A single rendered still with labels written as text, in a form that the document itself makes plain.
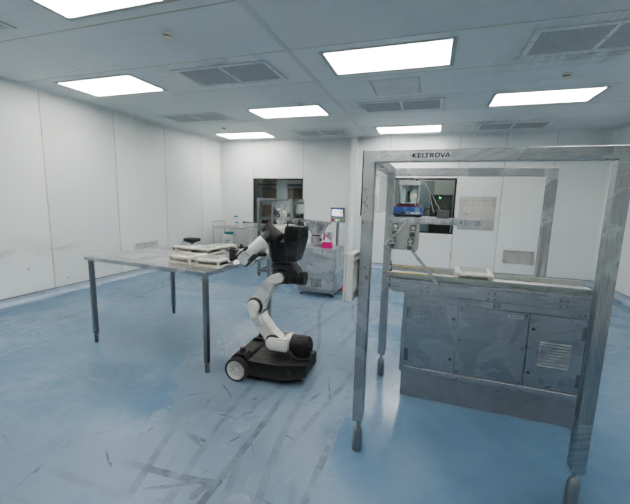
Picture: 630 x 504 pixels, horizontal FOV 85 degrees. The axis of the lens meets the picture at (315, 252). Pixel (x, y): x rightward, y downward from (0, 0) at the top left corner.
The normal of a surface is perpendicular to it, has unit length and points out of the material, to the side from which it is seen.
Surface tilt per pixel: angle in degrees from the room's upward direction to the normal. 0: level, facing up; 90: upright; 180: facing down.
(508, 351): 90
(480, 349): 90
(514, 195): 90
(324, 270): 90
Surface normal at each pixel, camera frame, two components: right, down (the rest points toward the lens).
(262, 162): -0.32, 0.14
